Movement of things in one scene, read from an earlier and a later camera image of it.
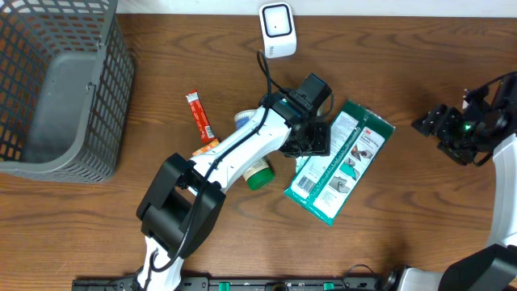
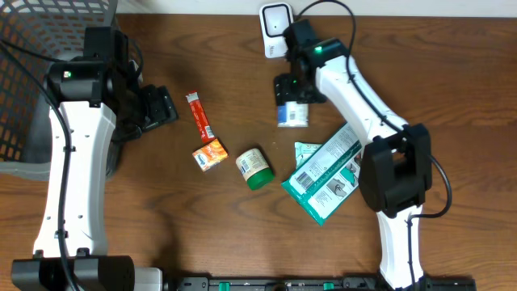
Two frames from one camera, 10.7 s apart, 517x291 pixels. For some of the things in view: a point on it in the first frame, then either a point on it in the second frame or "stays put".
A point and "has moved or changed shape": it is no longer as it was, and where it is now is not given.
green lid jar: x=260 y=176 stays put
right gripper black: x=441 y=120 -> x=286 y=90
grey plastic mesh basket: x=66 y=79 stays put
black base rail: x=240 y=284 stays put
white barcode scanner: x=278 y=29 stays put
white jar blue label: x=243 y=116 has moved or changed shape
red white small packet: x=203 y=128 stays put
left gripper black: x=308 y=149 -> x=161 y=105
